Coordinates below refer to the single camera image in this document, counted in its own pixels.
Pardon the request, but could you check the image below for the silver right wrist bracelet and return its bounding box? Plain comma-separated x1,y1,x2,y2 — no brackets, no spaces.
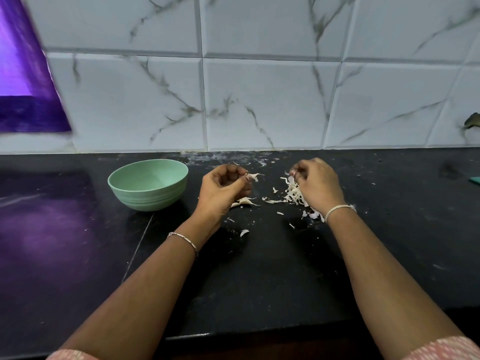
324,203,358,225

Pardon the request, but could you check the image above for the person's right forearm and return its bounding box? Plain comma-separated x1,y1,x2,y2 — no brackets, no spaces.
327,209,466,353

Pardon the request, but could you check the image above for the pink patterned sleeve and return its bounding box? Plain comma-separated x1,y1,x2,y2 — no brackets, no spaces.
45,348,101,360
402,335,480,360

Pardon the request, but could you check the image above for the garlic clove cluster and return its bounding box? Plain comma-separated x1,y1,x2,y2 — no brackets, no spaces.
229,196,258,209

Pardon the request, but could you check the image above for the person's right hand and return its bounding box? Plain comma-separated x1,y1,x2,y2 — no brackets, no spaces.
288,157,348,219

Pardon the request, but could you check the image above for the person's left forearm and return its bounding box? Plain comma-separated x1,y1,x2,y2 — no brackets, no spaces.
60,221,215,357

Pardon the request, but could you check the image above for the person's left hand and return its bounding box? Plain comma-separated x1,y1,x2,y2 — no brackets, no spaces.
191,163,255,228

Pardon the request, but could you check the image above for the pile of white garlic peels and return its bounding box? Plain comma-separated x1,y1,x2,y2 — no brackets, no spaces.
261,172,327,230

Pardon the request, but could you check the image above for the mint green bowl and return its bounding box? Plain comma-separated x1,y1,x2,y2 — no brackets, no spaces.
107,158,190,212

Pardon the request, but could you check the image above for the pink patterned right sleeve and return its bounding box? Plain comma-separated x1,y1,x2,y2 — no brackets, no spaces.
402,335,480,360

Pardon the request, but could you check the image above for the pink patterned left sleeve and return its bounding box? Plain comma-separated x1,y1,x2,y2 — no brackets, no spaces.
45,348,101,360

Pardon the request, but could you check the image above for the silver wrist bracelet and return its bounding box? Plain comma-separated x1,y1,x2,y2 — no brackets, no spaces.
165,231,201,259
324,203,358,225

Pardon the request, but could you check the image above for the purple cloth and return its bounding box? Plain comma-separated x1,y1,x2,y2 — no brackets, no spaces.
0,0,73,134

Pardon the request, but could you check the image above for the silver left wrist bracelet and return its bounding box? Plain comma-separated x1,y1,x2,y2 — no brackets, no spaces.
165,231,201,259

